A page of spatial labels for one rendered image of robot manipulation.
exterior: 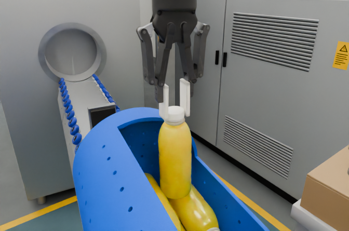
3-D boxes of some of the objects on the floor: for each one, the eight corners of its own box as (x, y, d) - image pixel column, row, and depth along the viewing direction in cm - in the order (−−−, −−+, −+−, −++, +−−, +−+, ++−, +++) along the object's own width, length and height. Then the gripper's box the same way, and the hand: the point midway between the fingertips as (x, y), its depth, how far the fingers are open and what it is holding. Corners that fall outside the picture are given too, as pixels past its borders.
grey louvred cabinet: (189, 106, 366) (191, -9, 310) (362, 200, 203) (433, -5, 147) (155, 116, 337) (151, -8, 282) (325, 234, 175) (396, -3, 119)
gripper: (205, -15, 50) (201, 102, 59) (118, -15, 44) (128, 116, 53) (229, -15, 44) (220, 115, 53) (131, -16, 37) (139, 133, 46)
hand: (174, 100), depth 51 cm, fingers closed on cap, 4 cm apart
